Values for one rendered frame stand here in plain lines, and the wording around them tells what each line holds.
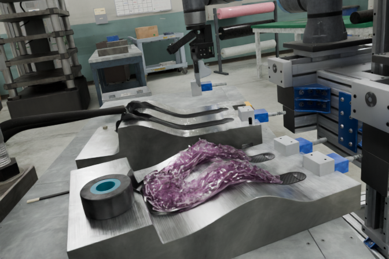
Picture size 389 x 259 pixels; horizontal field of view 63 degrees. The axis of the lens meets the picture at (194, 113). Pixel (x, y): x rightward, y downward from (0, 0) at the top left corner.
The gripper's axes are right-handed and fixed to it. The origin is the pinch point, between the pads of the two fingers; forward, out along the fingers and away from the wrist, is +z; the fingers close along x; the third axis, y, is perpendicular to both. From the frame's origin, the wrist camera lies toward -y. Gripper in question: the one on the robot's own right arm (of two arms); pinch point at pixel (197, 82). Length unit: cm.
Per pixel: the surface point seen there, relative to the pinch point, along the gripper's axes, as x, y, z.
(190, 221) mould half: -71, -6, 8
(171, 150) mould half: -36.0, -10.2, 10.0
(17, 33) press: 408, -256, -31
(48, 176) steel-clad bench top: -31, -46, 15
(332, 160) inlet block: -59, 23, 7
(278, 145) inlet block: -46.3, 15.5, 8.1
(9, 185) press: -31, -58, 16
